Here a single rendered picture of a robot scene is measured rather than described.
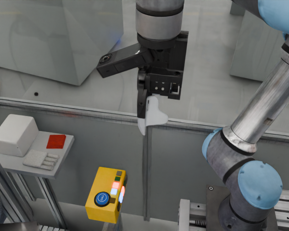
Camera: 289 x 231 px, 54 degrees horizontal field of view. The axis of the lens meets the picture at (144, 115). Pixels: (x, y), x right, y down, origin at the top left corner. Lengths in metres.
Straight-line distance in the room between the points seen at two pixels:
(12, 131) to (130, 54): 0.99
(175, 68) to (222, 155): 0.43
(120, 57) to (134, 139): 0.92
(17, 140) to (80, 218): 0.98
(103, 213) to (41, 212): 1.32
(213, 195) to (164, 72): 0.62
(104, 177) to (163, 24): 0.68
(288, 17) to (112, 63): 0.29
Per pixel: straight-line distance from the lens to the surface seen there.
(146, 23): 0.45
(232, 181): 0.85
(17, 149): 1.39
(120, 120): 1.32
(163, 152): 1.44
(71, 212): 2.20
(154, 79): 0.50
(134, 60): 0.50
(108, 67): 0.52
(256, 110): 0.82
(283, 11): 0.37
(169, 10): 0.44
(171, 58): 0.50
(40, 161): 1.36
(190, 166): 1.51
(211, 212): 1.00
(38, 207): 2.29
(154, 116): 0.55
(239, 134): 0.85
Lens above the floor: 1.91
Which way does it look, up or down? 44 degrees down
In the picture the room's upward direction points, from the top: straight up
